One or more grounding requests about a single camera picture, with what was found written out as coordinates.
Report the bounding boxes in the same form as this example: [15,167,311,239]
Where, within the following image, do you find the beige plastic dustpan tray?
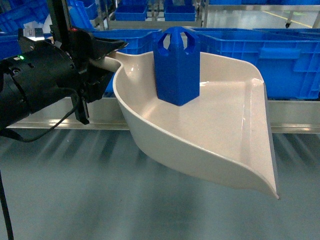
[93,52,279,197]

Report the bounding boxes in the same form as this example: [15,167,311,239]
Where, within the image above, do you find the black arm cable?
[0,87,81,143]

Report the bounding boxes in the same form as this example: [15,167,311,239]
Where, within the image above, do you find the stainless steel flow rack shelf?
[10,97,320,134]

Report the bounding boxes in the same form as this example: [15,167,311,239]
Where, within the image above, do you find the blue storage bin near right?
[192,28,320,100]

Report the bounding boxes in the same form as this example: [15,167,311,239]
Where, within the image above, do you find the blue plastic hexagonal part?
[153,26,200,106]

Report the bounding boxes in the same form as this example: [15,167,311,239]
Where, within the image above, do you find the blue storage bin rear right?
[164,5,196,22]

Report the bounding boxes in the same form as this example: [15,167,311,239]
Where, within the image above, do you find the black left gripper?
[17,27,129,125]

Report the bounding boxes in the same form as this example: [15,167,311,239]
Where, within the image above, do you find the blue storage bin near left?
[87,29,162,100]

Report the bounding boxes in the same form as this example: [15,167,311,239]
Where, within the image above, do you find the black vertical camera mast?
[46,0,72,51]

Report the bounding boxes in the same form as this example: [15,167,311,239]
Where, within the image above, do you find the blue storage bin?
[87,29,162,100]
[192,28,320,100]
[115,5,149,21]
[164,5,196,22]

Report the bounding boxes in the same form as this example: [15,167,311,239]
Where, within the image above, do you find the blue storage bin rear left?
[115,5,149,21]

